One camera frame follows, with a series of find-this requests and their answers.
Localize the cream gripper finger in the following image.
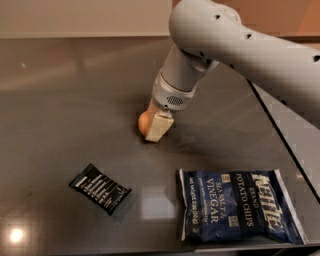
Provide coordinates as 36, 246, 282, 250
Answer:
145, 111, 174, 142
147, 98, 161, 113

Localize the orange fruit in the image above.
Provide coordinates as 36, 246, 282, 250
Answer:
138, 110, 152, 136

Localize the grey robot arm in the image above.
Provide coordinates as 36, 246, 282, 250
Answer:
138, 0, 320, 142

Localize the black rxbar chocolate wrapper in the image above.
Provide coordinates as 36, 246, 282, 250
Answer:
69, 163, 131, 215

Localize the blue kettle chips bag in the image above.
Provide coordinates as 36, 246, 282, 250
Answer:
179, 169, 307, 245

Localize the grey side table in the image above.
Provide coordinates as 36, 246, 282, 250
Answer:
247, 81, 320, 201

